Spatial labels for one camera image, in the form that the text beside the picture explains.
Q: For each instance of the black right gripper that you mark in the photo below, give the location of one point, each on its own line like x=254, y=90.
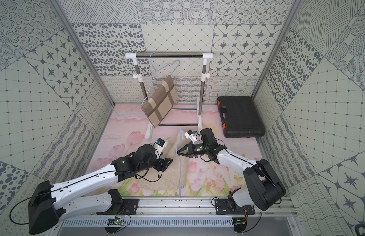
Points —
x=190, y=152

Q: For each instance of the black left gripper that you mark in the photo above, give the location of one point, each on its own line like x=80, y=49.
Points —
x=162, y=161

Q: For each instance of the beige scarf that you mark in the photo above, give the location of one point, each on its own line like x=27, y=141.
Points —
x=170, y=178

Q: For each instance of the brown plaid scarf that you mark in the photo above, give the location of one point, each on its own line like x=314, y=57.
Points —
x=161, y=102

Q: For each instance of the blue wire hanger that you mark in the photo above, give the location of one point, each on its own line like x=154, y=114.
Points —
x=176, y=62
x=178, y=148

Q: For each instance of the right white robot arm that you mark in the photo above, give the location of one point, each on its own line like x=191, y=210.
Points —
x=263, y=186

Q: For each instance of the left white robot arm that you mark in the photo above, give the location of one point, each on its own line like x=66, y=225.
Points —
x=54, y=203

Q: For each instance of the pink floral table mat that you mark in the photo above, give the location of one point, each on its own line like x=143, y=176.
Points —
x=126, y=130

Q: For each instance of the black plastic tool case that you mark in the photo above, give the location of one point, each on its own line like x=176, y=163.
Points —
x=239, y=117

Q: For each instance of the white steel clothes rack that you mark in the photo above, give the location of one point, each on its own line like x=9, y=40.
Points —
x=199, y=102

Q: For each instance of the green circuit board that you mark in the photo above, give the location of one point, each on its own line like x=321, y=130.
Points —
x=116, y=222

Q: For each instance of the right controller board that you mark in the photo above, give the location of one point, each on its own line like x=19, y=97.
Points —
x=239, y=224

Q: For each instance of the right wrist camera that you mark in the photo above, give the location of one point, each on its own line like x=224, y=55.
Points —
x=191, y=135

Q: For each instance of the aluminium mounting rail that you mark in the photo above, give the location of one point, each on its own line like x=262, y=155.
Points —
x=182, y=212

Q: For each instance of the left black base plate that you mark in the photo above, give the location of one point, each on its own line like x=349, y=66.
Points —
x=124, y=206

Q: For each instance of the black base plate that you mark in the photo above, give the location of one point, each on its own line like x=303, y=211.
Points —
x=226, y=207
x=124, y=206

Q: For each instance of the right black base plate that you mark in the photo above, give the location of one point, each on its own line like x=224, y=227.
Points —
x=226, y=207

